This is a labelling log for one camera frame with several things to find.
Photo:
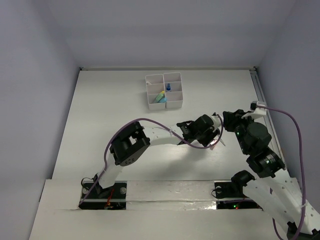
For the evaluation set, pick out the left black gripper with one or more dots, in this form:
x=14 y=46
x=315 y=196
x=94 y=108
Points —
x=208 y=139

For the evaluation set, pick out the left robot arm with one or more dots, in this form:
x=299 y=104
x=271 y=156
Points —
x=137 y=137

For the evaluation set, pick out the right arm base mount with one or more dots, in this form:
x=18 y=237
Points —
x=228 y=197

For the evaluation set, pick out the white organizer tray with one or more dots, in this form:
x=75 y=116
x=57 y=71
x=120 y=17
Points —
x=152 y=90
x=175 y=96

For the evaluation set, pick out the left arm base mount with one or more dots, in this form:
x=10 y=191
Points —
x=112 y=198

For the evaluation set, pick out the pink white correction tape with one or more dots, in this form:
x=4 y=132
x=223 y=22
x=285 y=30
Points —
x=213 y=144

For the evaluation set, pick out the light blue marker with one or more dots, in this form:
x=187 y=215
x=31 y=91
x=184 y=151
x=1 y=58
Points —
x=163 y=100

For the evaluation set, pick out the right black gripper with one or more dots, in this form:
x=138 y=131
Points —
x=230 y=118

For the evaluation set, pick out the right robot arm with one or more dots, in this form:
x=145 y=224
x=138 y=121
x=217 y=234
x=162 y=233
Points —
x=274 y=190

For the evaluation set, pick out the white organizer tray left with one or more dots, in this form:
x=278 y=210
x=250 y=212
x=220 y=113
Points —
x=152 y=90

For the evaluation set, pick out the green clear highlighter marker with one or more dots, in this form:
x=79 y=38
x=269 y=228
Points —
x=158 y=97

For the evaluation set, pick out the clear glue bottle blue cap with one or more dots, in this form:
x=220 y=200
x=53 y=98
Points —
x=168 y=87

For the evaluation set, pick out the white organizer tray right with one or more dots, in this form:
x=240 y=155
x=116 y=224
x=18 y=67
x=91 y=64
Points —
x=175 y=96

